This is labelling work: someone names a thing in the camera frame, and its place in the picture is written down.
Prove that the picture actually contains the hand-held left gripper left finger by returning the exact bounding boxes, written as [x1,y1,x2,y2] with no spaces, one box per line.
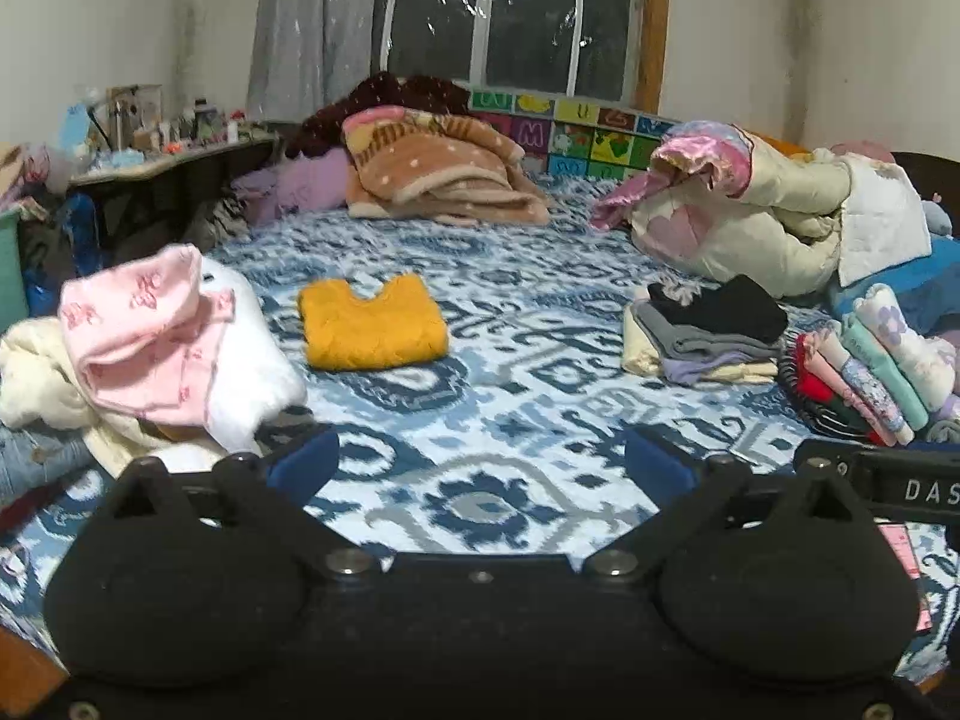
[112,426,380,590]

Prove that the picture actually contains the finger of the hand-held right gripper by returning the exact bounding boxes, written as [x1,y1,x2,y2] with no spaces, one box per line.
[793,439,857,479]

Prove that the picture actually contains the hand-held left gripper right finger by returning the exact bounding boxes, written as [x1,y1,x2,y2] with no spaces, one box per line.
[583,426,865,590]

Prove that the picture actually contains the pink printed pants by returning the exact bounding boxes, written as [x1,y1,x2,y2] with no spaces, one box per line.
[58,243,235,428]

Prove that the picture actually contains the row of folded colourful clothes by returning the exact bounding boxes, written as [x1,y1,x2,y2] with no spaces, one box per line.
[778,283,960,448]

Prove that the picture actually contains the pink packet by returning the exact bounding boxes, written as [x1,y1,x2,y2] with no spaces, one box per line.
[876,523,934,632]

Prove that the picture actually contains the lavender folded garment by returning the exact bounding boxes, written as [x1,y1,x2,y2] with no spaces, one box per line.
[661,356,779,385]

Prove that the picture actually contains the pale yellow folded garment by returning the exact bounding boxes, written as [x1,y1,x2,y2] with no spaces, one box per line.
[621,313,781,386]

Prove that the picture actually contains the white fleece garment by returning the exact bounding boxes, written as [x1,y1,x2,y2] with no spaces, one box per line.
[196,261,310,452]

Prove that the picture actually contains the grey folded garment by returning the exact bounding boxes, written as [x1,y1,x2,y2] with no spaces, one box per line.
[634,303,782,362]

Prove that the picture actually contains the blue patterned bed cover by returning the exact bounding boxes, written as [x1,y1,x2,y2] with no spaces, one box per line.
[0,169,960,691]

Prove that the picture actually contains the yellow knitted sweater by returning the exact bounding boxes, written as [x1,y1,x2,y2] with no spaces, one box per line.
[298,274,450,373]

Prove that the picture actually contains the blue plush cloth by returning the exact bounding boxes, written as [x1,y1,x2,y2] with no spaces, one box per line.
[829,232,960,335]

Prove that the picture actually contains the cream quilt with pink trim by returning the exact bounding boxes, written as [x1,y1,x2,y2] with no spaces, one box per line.
[589,118,935,302]

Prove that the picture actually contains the blue jeans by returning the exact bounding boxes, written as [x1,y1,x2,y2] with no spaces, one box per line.
[0,420,100,505]

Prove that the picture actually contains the purple cloth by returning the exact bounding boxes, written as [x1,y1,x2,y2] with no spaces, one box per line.
[231,146,355,227]

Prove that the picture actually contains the cream padded garment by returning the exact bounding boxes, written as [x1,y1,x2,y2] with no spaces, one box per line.
[0,315,226,482]

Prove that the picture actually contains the brown dotted blanket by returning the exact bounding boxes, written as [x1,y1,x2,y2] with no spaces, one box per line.
[343,106,553,227]

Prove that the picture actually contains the dark desk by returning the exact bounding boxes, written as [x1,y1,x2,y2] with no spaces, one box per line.
[66,136,280,245]

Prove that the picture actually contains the blue bag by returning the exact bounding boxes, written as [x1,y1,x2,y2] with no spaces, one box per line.
[21,191,100,316]

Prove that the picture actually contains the green plastic bin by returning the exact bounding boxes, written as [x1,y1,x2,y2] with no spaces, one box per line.
[0,208,32,332]

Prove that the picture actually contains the clutter of small bottles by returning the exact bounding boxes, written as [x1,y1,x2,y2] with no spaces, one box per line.
[60,84,260,166]

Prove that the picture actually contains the dark red blanket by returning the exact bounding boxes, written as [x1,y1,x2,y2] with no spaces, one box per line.
[285,71,475,160]

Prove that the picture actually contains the sheer grey curtain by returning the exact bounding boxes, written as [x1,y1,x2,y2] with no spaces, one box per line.
[246,0,383,125]

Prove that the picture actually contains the window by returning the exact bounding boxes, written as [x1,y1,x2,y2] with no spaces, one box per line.
[371,0,647,102]

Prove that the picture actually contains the wooden bed frame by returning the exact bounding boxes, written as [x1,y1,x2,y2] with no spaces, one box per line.
[0,624,70,719]

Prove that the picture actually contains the wooden window frame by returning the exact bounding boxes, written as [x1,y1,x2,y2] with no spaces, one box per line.
[634,0,674,115]

